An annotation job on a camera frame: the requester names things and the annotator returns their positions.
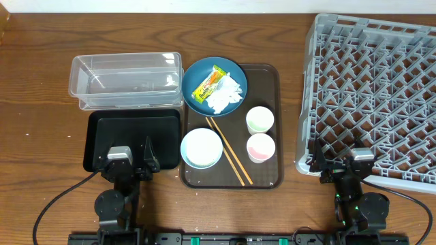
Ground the pink-tinted white cup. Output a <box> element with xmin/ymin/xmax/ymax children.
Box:
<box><xmin>247</xmin><ymin>133</ymin><xmax>276</xmax><ymax>163</ymax></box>

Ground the green-tinted white cup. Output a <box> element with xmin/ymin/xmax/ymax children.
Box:
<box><xmin>246</xmin><ymin>106</ymin><xmax>275</xmax><ymax>135</ymax></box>

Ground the dark blue plate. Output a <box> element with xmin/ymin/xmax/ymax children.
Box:
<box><xmin>181</xmin><ymin>57</ymin><xmax>247</xmax><ymax>116</ymax></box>

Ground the yellow green snack wrapper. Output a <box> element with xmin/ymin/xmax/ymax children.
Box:
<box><xmin>191</xmin><ymin>65</ymin><xmax>230</xmax><ymax>104</ymax></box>

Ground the white tissue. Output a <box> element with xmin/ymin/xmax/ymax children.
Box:
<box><xmin>206</xmin><ymin>73</ymin><xmax>243</xmax><ymax>115</ymax></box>

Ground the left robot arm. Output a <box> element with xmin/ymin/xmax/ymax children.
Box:
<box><xmin>94</xmin><ymin>137</ymin><xmax>160</xmax><ymax>245</ymax></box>

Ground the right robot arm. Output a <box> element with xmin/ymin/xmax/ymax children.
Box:
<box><xmin>310</xmin><ymin>140</ymin><xmax>390</xmax><ymax>244</ymax></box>

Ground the grey dishwasher rack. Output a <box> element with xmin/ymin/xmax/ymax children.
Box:
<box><xmin>295</xmin><ymin>14</ymin><xmax>435</xmax><ymax>194</ymax></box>

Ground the black plastic tray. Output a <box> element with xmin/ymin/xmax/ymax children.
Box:
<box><xmin>83</xmin><ymin>109</ymin><xmax>181</xmax><ymax>172</ymax></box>

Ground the light blue bowl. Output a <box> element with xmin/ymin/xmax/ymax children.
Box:
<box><xmin>180</xmin><ymin>128</ymin><xmax>223</xmax><ymax>169</ymax></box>

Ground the brown serving tray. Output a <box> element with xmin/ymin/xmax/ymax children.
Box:
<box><xmin>179</xmin><ymin>64</ymin><xmax>284</xmax><ymax>189</ymax></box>

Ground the right wooden chopstick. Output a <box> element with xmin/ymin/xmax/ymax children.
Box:
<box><xmin>209</xmin><ymin>117</ymin><xmax>253</xmax><ymax>185</ymax></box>

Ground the clear plastic bin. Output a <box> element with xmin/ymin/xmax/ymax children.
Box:
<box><xmin>69</xmin><ymin>52</ymin><xmax>184</xmax><ymax>110</ymax></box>

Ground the left black cable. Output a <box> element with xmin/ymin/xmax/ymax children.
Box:
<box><xmin>32</xmin><ymin>169</ymin><xmax>100</xmax><ymax>245</ymax></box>

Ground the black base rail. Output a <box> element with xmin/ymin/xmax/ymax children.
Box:
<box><xmin>67</xmin><ymin>231</ymin><xmax>409</xmax><ymax>245</ymax></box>

